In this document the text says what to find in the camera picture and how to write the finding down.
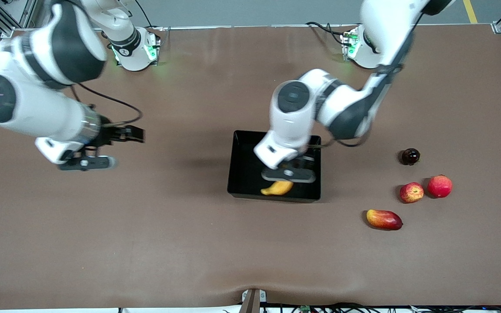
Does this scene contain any yellow banana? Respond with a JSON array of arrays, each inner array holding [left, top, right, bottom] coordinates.
[[261, 180, 294, 196]]

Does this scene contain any black plastic box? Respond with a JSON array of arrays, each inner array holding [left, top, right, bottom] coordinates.
[[227, 130, 322, 203]]

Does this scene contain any small red yellow apple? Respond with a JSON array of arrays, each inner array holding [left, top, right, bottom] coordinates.
[[400, 182, 424, 203]]

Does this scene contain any brown table cover mat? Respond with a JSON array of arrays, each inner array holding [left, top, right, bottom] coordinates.
[[0, 24, 501, 310]]

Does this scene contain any red yellow mango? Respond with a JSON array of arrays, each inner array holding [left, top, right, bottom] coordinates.
[[366, 209, 403, 231]]

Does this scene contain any dark purple mangosteen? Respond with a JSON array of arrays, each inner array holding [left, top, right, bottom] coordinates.
[[402, 148, 421, 166]]

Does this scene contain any red pomegranate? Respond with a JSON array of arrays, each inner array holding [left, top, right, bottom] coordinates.
[[428, 175, 453, 199]]

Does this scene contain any black right base cable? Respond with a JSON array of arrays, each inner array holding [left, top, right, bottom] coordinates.
[[135, 0, 164, 31]]

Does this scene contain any black base cable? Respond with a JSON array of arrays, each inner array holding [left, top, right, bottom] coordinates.
[[306, 22, 347, 46], [135, 0, 164, 31]]

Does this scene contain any silver table edge rail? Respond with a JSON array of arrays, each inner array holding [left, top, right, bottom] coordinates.
[[98, 23, 494, 33]]

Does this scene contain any black left base cable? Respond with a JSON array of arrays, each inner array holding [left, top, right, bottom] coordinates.
[[306, 22, 347, 46]]

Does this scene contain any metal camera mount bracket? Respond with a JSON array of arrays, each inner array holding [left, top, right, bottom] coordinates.
[[241, 289, 267, 313]]

